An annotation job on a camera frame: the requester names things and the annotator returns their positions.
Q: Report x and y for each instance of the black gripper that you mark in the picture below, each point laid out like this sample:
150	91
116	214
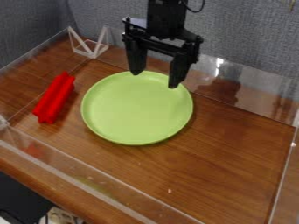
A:
167	39

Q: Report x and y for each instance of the green round plate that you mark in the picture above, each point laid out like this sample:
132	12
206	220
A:
134	110

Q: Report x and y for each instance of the red block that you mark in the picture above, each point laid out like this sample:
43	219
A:
58	92

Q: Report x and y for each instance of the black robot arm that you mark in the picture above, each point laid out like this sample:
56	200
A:
168	12

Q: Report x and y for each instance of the white power strip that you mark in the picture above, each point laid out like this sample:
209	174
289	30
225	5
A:
59	216

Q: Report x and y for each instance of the clear acrylic corner bracket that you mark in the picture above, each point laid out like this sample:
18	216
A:
86	47

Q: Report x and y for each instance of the clear acrylic enclosure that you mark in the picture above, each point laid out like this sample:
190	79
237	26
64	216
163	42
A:
126	152

